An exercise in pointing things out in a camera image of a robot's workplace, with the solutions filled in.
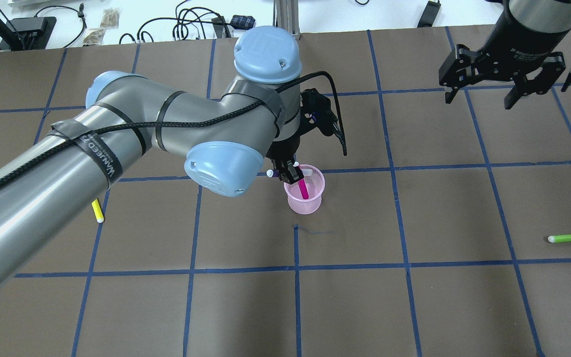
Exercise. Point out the purple highlighter pen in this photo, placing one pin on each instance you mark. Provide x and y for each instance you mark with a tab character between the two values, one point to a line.
289	174

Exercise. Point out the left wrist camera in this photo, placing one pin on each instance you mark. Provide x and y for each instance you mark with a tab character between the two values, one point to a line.
316	113

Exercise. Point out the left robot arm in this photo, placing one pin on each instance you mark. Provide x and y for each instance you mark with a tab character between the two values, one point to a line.
223	143

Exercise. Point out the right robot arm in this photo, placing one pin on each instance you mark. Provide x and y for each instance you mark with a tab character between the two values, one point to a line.
547	16

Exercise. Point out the pink mesh cup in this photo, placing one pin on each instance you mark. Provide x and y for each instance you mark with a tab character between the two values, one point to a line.
316	185

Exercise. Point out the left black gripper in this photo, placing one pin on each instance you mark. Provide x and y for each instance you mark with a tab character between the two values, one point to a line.
283	149

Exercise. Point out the blue checkered pouch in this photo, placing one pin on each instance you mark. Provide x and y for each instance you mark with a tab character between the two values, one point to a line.
242	22

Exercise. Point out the aluminium frame post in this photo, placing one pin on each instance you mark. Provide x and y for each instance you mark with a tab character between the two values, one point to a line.
286	16

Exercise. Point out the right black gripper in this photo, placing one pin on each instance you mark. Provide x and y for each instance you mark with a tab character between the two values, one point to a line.
522	43

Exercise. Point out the black device box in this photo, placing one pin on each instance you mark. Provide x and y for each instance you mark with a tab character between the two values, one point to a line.
33	32

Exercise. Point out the pink highlighter pen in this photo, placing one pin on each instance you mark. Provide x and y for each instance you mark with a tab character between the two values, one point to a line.
303	189

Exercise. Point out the black laptop charger brick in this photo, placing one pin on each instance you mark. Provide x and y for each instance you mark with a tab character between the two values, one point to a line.
429	14

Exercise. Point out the yellow highlighter pen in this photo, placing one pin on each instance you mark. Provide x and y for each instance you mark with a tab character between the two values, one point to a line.
98	212

